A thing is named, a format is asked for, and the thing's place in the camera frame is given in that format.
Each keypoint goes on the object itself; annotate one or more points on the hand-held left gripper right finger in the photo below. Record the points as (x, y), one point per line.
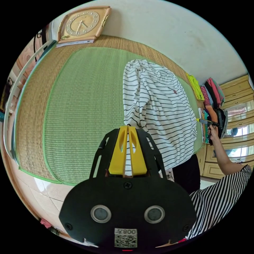
(139, 160)

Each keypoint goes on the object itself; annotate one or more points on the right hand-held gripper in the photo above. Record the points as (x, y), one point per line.
(221, 121)

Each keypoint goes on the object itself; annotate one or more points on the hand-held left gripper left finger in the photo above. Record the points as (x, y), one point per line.
(116, 156)

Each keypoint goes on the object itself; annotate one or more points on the white striped t-shirt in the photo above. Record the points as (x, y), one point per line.
(164, 111)

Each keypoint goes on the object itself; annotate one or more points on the person's right forearm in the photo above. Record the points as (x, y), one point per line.
(224, 156)

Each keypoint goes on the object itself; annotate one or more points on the person's right hand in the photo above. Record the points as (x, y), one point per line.
(212, 135)

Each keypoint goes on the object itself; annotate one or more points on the pile of clothes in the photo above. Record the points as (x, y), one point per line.
(211, 93)

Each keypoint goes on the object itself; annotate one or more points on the yellow wooden cupboard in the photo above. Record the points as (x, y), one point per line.
(236, 127)

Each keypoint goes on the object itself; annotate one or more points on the bed with green woven mat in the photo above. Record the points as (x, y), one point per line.
(83, 111)

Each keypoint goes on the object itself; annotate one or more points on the person's body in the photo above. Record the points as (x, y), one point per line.
(218, 200)

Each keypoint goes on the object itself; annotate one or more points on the thin white book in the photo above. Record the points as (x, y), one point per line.
(75, 43)

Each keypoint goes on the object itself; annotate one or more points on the square beige wall clock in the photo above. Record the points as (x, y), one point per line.
(84, 24)

